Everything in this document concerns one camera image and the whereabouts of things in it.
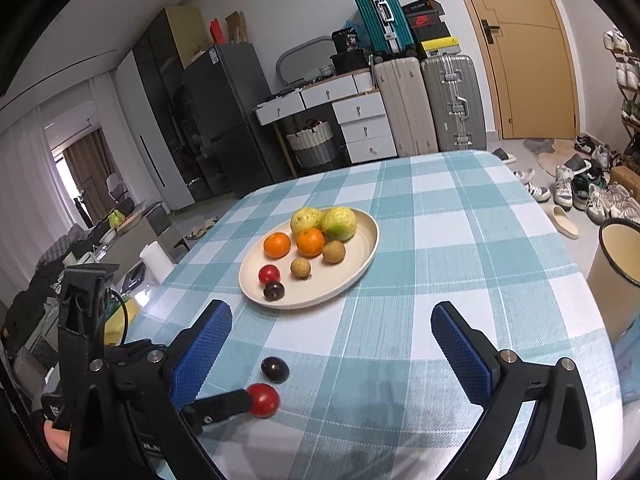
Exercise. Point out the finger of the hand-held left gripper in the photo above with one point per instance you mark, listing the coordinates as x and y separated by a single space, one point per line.
220 406

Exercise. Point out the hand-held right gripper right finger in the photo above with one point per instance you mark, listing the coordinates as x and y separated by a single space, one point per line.
465 355

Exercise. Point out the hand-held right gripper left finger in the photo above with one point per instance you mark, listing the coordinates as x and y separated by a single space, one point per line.
200 355

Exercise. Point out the red tomato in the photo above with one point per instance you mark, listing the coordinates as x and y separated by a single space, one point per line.
269 274
265 400

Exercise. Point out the dark purple plum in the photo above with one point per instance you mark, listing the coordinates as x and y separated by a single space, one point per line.
274 290
275 369

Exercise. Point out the small brown pear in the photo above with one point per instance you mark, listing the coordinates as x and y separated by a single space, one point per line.
300 267
333 251

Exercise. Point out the orange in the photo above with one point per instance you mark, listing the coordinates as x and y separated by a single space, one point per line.
310 241
277 244

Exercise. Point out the cream round plate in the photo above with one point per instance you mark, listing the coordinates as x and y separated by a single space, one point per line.
345 270

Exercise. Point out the person's left hand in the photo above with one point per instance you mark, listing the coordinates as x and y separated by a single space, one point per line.
57 442

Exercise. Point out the yellow bag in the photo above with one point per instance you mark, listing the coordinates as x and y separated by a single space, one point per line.
127 317

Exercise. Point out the white paper towel roll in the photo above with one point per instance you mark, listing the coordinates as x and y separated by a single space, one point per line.
156 262

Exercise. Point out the teal checked tablecloth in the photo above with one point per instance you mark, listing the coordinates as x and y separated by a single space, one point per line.
425 260

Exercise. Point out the pair of beige slippers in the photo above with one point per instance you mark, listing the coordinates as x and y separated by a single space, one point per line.
202 227

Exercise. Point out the brown curtain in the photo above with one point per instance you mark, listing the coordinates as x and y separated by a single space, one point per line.
87 170

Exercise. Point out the beige slipper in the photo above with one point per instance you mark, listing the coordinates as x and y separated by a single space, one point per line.
562 222

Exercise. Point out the beige trash bin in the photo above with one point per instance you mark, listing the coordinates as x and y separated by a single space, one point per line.
615 270

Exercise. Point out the green yellow guava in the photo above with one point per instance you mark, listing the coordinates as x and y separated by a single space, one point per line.
340 223

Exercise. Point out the pile of shoes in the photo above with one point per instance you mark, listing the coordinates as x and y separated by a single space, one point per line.
590 185

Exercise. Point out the dark wardrobe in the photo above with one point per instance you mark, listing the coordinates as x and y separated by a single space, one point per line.
160 110

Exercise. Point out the grey beige floor mat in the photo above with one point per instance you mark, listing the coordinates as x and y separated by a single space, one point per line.
547 152

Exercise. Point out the black fridge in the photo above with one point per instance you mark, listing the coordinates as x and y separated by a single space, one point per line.
225 120

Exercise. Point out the woven basket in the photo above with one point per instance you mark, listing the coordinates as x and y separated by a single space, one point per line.
311 145

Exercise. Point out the silver suitcase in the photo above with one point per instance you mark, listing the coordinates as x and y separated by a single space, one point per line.
455 100

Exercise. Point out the beige suitcase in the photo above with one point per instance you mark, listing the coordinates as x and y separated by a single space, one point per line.
405 105

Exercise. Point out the white desk with drawers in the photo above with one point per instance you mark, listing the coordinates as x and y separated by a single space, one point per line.
360 115

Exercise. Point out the wooden shoe rack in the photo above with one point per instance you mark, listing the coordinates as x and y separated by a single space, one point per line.
627 95

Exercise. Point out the yellow shoe box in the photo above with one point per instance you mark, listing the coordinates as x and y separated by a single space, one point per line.
439 47

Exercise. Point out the wooden door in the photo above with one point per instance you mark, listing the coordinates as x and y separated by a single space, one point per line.
525 50

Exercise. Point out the grey oval mirror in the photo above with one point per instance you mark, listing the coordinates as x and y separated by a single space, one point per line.
300 60

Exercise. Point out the black bag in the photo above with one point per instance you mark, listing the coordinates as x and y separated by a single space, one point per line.
350 52

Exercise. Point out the red black shoe box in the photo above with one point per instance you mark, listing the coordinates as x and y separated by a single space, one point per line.
424 21

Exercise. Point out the teal suitcase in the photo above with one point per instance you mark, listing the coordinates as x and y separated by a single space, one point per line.
382 15

